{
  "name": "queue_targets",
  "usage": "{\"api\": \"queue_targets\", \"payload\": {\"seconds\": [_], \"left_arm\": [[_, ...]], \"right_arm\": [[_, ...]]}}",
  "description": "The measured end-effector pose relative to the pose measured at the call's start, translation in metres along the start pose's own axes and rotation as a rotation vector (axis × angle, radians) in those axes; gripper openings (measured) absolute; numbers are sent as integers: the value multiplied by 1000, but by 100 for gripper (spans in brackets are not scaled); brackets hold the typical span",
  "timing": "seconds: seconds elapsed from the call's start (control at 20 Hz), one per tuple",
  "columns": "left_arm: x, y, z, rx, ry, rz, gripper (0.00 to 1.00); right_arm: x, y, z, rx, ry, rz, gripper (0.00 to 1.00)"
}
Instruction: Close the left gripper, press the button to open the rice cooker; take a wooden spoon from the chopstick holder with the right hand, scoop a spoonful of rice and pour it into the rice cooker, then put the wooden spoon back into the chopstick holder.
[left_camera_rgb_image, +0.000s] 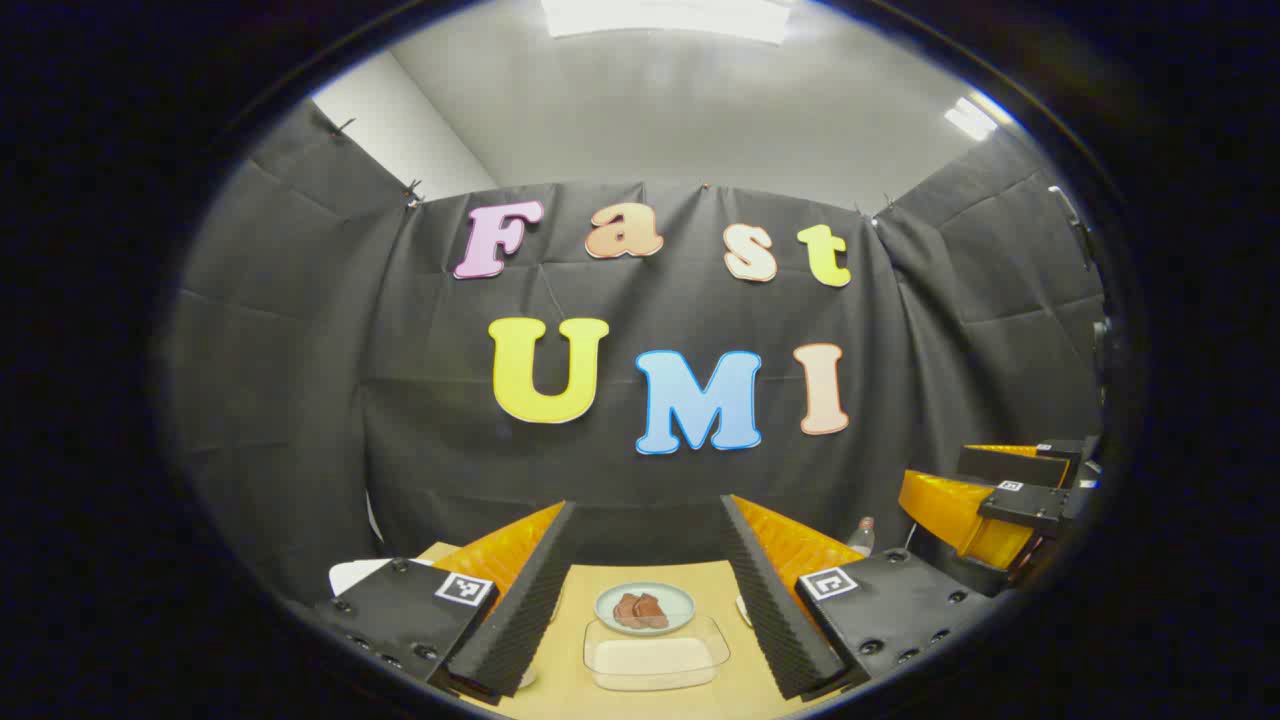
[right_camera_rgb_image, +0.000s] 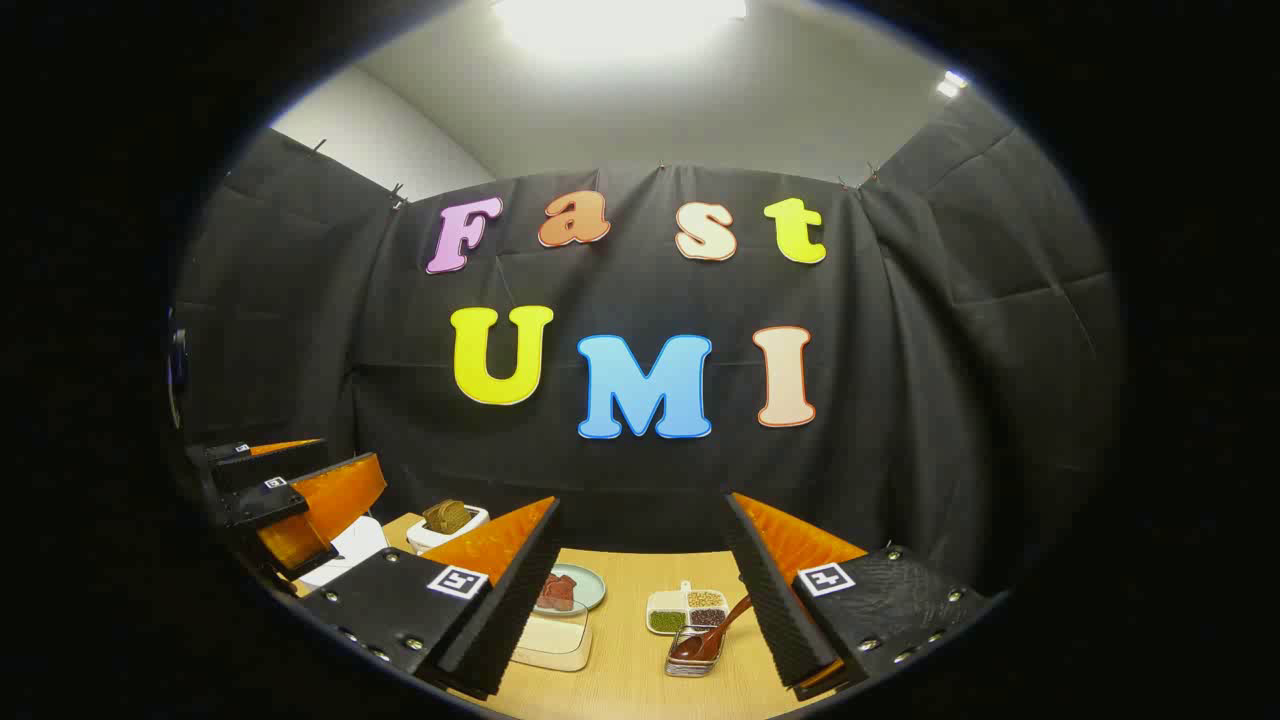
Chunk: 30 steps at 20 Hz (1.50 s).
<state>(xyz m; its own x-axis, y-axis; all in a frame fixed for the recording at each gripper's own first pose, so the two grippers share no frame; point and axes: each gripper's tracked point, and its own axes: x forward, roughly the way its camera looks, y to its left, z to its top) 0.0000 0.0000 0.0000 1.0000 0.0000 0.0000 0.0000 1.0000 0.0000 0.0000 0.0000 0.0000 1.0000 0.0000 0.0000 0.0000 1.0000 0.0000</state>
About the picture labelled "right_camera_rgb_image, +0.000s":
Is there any black backdrop cloth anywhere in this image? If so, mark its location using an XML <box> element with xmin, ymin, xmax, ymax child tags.
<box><xmin>172</xmin><ymin>95</ymin><xmax>1126</xmax><ymax>591</ymax></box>

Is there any white toaster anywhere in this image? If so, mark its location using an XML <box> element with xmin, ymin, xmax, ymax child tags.
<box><xmin>406</xmin><ymin>505</ymin><xmax>491</xmax><ymax>555</ymax></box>

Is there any pale green plate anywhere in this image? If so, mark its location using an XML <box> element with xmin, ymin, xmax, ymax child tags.
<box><xmin>545</xmin><ymin>563</ymin><xmax>607</xmax><ymax>613</ymax></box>

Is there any white rice cooker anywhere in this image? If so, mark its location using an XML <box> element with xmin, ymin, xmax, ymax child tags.
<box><xmin>300</xmin><ymin>515</ymin><xmax>388</xmax><ymax>588</ymax></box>

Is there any brown wooden spoon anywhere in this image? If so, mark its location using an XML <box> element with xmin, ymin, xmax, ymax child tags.
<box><xmin>670</xmin><ymin>595</ymin><xmax>754</xmax><ymax>663</ymax></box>

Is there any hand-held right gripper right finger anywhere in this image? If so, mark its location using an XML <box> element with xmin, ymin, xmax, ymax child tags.
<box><xmin>722</xmin><ymin>491</ymin><xmax>991</xmax><ymax>701</ymax></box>

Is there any white divided bean dish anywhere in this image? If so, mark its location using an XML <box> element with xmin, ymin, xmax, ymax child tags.
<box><xmin>646</xmin><ymin>581</ymin><xmax>728</xmax><ymax>636</ymax></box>

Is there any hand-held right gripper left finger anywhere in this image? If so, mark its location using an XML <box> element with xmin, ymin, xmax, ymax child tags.
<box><xmin>298</xmin><ymin>497</ymin><xmax>563</xmax><ymax>701</ymax></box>

